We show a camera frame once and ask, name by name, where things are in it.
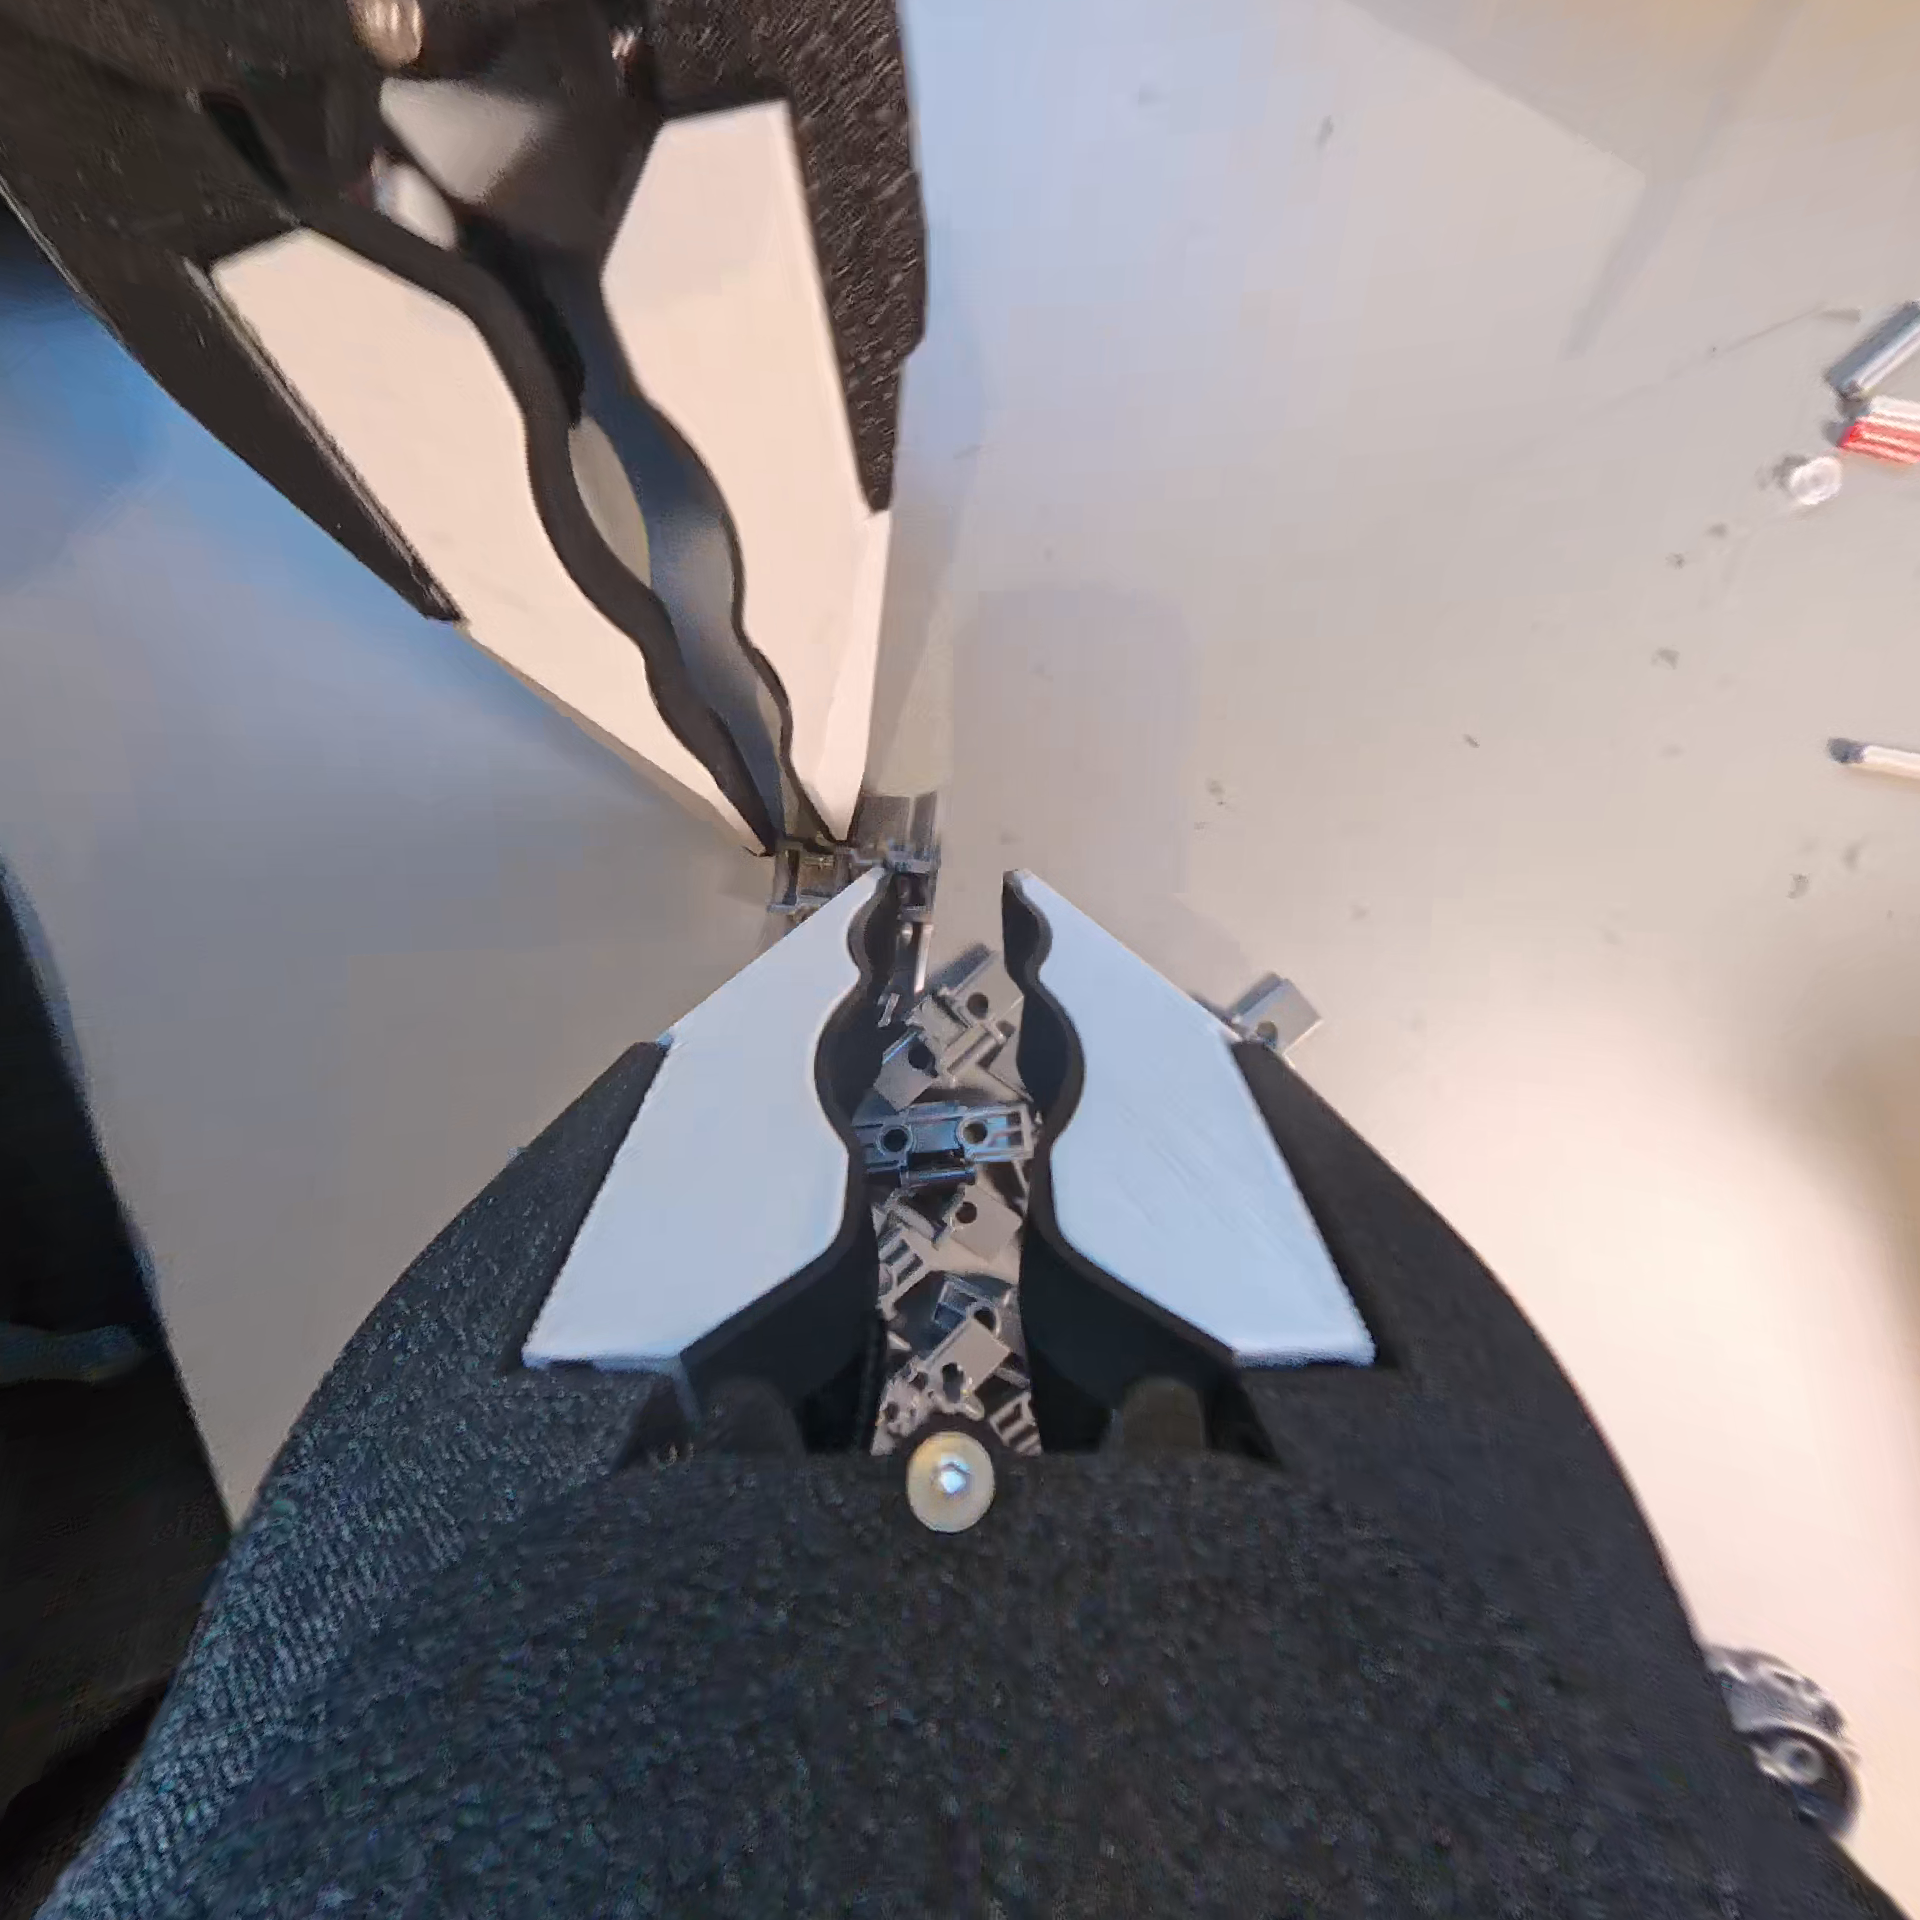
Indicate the small grey track link cluster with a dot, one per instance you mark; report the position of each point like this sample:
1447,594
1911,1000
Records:
938,1132

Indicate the black toy vehicle model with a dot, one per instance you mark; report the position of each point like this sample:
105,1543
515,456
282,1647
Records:
1787,1733

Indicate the scatter of black red pins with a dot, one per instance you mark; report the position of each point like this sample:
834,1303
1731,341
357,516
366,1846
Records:
1883,434

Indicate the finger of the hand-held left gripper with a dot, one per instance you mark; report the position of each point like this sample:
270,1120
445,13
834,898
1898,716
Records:
751,329
405,422

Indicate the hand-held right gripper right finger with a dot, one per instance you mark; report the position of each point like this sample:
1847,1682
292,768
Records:
1201,1200

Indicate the grey desk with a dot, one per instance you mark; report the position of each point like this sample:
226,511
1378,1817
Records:
1349,751

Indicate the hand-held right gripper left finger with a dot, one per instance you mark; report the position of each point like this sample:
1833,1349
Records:
706,1200

